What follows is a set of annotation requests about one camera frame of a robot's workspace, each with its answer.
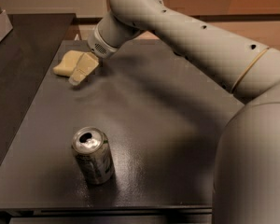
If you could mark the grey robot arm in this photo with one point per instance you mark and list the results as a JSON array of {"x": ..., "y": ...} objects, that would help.
[{"x": 246, "y": 187}]

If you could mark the yellow sponge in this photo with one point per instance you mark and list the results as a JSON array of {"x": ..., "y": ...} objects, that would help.
[{"x": 66, "y": 66}]

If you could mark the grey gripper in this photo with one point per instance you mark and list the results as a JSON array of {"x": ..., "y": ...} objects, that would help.
[{"x": 98, "y": 48}]

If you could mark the silver green 7up can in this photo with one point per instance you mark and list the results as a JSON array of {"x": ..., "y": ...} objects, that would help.
[{"x": 92, "y": 152}]

